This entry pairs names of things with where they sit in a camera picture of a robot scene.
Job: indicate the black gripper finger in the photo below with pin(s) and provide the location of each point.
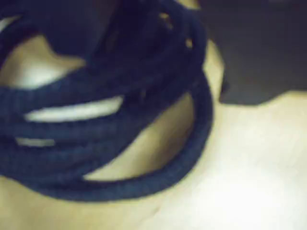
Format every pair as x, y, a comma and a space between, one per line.
79, 26
259, 52

